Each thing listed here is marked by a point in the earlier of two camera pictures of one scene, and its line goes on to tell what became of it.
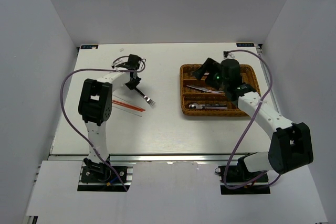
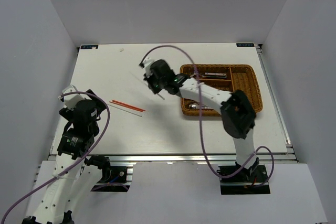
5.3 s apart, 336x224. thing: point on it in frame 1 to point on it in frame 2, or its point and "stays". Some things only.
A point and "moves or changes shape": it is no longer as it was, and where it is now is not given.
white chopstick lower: x=126 y=110 stays
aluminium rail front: x=154 y=158 stays
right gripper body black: x=214 y=80 to x=156 y=84
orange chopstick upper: x=128 y=104 stays
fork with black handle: x=150 y=101 moves or changes shape
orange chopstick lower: x=128 y=106 stays
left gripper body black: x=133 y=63 to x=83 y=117
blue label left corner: x=89 y=46 stays
